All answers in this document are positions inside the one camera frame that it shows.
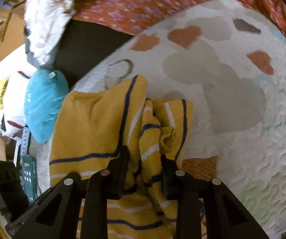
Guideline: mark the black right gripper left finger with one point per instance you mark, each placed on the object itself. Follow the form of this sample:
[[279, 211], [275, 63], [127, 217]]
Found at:
[[75, 208]]

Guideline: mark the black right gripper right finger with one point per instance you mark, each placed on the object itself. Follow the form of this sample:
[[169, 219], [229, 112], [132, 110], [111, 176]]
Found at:
[[226, 216]]

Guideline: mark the yellow striped knit garment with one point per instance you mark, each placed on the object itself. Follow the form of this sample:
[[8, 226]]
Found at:
[[90, 130]]

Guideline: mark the green box with buttons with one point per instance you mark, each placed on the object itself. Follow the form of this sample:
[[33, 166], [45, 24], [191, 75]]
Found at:
[[29, 175]]

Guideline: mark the teal pillow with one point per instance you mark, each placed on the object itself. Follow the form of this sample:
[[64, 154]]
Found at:
[[43, 100]]

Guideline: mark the white heart-patterned quilt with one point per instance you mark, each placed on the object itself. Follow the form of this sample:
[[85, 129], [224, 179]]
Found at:
[[230, 62]]

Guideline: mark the white fluffy blanket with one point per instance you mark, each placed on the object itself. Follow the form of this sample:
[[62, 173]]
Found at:
[[45, 22]]

